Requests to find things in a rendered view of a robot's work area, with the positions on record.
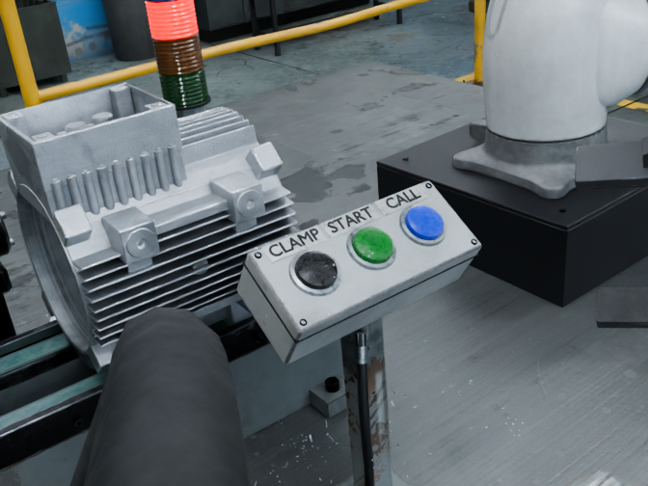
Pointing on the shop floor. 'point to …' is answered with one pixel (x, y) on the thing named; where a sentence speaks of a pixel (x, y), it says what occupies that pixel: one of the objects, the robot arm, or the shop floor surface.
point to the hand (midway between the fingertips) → (606, 243)
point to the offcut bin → (36, 43)
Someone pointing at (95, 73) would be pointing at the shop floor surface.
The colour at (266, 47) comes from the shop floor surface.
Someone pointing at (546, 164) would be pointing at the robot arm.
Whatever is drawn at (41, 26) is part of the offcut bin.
